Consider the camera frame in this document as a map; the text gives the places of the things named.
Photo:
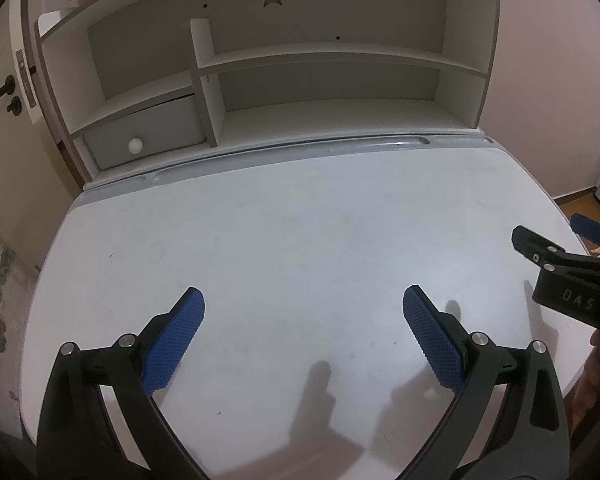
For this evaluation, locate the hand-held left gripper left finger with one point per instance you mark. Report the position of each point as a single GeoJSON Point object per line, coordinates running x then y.
{"type": "Point", "coordinates": [172, 345]}

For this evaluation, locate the metal door latch plate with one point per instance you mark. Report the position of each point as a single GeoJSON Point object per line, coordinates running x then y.
{"type": "Point", "coordinates": [25, 77]}

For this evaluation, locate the beige door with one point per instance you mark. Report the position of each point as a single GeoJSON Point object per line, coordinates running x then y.
{"type": "Point", "coordinates": [0, 50]}

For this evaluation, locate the grey drawer with white knob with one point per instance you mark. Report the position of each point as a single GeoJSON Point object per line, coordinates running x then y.
{"type": "Point", "coordinates": [165, 125]}

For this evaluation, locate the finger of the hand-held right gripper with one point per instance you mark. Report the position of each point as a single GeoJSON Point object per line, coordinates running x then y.
{"type": "Point", "coordinates": [530, 242]}
{"type": "Point", "coordinates": [592, 229]}

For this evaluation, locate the black door lock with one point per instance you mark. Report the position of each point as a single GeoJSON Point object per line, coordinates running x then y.
{"type": "Point", "coordinates": [14, 105]}

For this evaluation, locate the white desk shelf unit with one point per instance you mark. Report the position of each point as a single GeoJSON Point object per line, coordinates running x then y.
{"type": "Point", "coordinates": [330, 90]}

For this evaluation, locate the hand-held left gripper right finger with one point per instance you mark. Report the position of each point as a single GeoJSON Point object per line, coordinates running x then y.
{"type": "Point", "coordinates": [432, 340]}

